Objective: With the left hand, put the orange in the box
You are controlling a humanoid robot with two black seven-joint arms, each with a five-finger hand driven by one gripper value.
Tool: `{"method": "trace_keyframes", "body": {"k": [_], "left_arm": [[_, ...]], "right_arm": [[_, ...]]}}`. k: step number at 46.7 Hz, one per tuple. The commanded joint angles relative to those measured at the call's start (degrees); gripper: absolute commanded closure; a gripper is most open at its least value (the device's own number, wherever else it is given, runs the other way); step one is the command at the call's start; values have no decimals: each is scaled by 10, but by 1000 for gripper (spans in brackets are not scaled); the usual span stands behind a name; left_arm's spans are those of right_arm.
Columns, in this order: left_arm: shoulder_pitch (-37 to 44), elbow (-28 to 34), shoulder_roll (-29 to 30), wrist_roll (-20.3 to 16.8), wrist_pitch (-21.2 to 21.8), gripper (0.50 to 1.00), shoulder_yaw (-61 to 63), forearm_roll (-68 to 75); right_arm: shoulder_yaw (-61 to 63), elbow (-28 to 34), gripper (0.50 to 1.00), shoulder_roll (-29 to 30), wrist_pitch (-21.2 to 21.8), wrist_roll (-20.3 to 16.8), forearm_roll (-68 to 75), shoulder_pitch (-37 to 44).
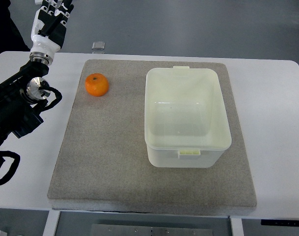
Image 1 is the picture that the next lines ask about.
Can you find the white table leg left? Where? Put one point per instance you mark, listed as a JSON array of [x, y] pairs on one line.
[[51, 223]]

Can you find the orange fruit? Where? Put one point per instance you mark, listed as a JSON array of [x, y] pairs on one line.
[[96, 84]]

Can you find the white table leg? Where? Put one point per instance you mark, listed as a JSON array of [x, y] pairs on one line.
[[51, 223], [237, 227]]

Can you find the black label strip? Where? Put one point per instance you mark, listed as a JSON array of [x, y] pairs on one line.
[[285, 223]]

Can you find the white plastic box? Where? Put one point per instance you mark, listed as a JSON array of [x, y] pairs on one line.
[[185, 119]]

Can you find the grey foam mat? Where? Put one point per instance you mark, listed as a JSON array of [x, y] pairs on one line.
[[103, 164]]

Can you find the small clear plastic piece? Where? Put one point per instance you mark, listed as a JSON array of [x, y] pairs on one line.
[[98, 46]]

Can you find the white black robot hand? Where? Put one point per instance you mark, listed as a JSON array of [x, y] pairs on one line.
[[49, 26]]

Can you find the white table leg right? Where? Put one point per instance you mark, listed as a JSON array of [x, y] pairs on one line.
[[237, 227]]

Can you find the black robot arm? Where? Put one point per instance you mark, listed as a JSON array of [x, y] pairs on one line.
[[23, 97]]

